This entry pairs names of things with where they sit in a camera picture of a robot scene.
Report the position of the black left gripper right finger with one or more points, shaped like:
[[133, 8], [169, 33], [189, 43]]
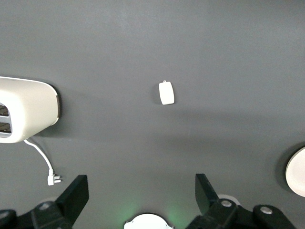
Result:
[[206, 198]]

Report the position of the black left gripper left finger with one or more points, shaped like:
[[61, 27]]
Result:
[[71, 198]]

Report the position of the white round plate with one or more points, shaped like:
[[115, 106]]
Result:
[[296, 174]]

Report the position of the white rectangular steamed bun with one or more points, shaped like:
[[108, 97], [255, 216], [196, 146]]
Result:
[[166, 93]]

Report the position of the white round disc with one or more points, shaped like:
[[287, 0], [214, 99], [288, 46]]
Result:
[[149, 221]]

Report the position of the white toaster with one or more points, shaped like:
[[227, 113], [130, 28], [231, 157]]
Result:
[[28, 107]]

